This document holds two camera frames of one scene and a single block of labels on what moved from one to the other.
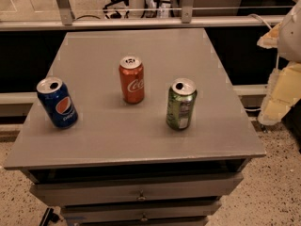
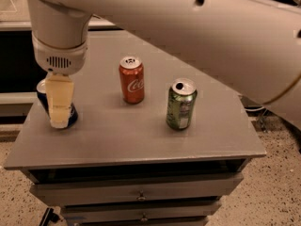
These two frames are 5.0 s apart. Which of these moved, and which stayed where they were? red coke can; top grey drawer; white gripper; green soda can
Moved: white gripper
Stayed: top grey drawer; green soda can; red coke can
